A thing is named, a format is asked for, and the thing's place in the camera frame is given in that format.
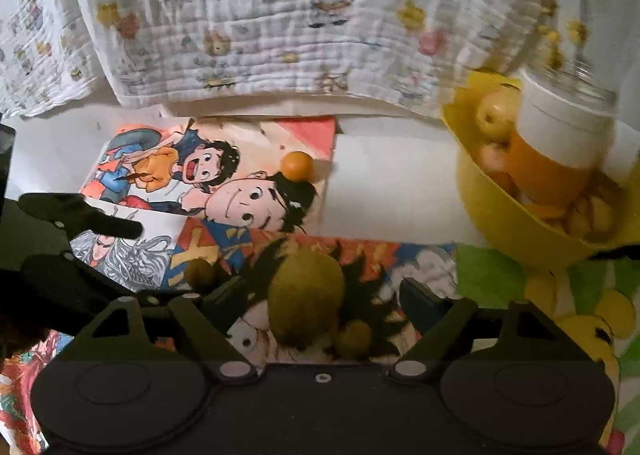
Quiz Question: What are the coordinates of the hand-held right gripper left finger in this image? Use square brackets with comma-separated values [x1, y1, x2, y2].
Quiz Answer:
[52, 280, 256, 383]

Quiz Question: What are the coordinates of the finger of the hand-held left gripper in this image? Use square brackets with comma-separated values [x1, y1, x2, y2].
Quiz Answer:
[19, 194, 143, 239]
[22, 253, 121, 331]

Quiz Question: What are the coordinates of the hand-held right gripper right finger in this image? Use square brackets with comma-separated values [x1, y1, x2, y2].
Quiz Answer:
[392, 277, 591, 383]

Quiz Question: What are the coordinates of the small brown longan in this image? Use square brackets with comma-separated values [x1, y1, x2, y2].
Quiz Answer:
[334, 321, 373, 358]
[185, 258, 217, 290]

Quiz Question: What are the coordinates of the yellow-green pear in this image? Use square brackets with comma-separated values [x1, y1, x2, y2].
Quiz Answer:
[267, 250, 347, 350]

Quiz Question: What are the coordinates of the small orange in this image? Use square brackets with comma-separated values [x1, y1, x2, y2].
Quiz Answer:
[280, 150, 315, 182]

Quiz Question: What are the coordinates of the spiky hair character drawing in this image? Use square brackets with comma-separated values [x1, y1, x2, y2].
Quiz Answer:
[165, 220, 458, 366]

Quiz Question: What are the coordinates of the flame warrior drawing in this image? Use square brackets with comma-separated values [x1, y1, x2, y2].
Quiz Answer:
[0, 198, 188, 455]

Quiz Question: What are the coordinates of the yellow plastic bowl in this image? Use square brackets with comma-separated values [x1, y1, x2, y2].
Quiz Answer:
[442, 70, 640, 271]

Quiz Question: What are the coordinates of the cartoon boys drawing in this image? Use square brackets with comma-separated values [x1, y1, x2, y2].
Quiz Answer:
[80, 116, 337, 236]

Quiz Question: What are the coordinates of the yellow bear drawing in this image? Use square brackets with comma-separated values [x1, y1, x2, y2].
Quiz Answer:
[452, 240, 640, 455]

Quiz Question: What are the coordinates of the pale orange fruit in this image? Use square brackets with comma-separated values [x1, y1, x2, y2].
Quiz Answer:
[472, 141, 516, 186]

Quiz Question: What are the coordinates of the narrow printed cartoon cloth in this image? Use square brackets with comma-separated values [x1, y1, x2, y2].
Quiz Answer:
[0, 0, 101, 118]

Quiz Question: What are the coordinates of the yellow apple in bowl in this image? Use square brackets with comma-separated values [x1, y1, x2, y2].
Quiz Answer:
[475, 85, 523, 141]

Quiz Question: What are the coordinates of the white and orange cup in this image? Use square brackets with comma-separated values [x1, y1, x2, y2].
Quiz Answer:
[507, 60, 618, 208]

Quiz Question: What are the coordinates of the wide printed cartoon cloth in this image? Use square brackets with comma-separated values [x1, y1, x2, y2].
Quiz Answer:
[62, 0, 551, 111]

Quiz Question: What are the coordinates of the twig with yellow flowers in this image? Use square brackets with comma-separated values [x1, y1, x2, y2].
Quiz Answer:
[540, 0, 591, 71]

